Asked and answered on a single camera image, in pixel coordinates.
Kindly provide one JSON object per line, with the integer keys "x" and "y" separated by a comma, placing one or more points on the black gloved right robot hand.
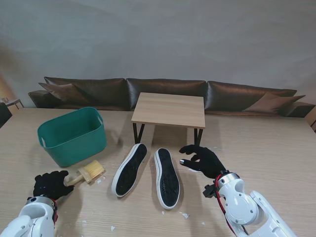
{"x": 207, "y": 161}

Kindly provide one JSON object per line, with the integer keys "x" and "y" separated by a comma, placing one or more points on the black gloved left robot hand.
{"x": 51, "y": 185}

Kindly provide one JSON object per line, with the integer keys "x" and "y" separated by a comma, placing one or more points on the wooden brush pale bristles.
{"x": 92, "y": 170}

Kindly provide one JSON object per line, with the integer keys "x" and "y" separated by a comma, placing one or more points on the yellow canvas sneaker white laces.
{"x": 168, "y": 182}
{"x": 128, "y": 172}

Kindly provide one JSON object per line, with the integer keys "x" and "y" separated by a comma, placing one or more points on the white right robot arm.
{"x": 247, "y": 207}

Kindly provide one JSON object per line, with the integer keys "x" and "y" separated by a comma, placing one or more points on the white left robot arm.
{"x": 29, "y": 219}

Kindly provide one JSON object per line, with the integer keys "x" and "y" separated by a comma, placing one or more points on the green plastic basket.
{"x": 74, "y": 150}

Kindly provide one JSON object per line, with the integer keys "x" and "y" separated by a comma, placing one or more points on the small wooden table black legs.
{"x": 168, "y": 108}

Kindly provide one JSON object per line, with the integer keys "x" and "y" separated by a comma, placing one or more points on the dark brown leather sofa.
{"x": 168, "y": 86}

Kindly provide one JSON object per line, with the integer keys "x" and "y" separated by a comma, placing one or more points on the brown leather cushion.
{"x": 61, "y": 92}
{"x": 271, "y": 102}

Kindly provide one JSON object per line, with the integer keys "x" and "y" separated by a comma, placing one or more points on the small wooden side table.
{"x": 13, "y": 101}

